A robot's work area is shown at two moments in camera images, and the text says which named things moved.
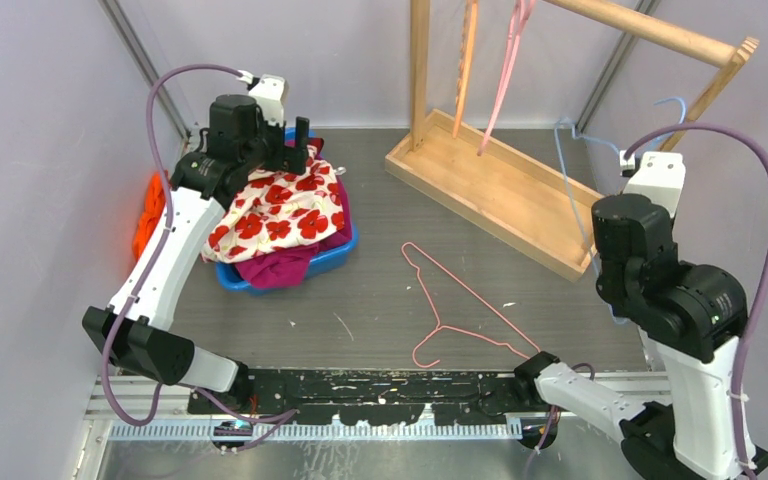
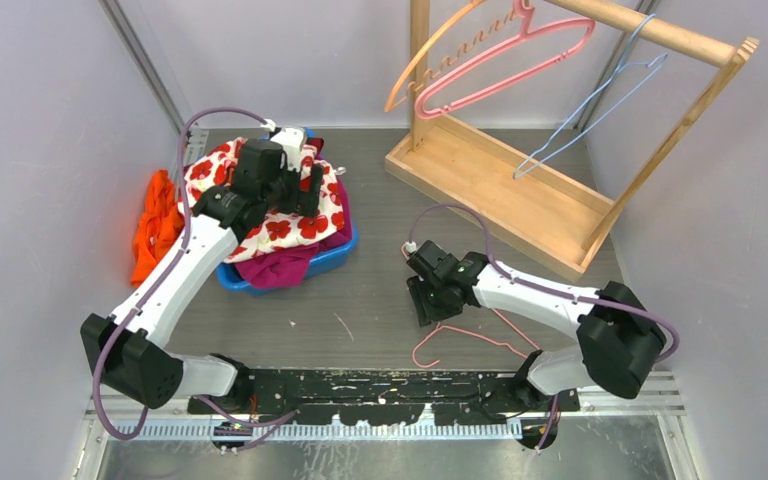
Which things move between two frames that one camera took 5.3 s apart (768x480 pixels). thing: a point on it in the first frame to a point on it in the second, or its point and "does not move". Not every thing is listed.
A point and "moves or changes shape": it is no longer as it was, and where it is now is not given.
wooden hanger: x=465 y=64 to x=507 y=19
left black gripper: x=288 y=159 to x=301 y=201
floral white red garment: x=277 y=210 does not move
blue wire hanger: x=587 y=212 to x=664 y=55
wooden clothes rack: x=507 y=194 does not move
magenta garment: x=286 y=269 does not move
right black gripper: x=666 y=213 to x=418 y=286
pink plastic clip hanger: x=521 y=12 moves or changes shape
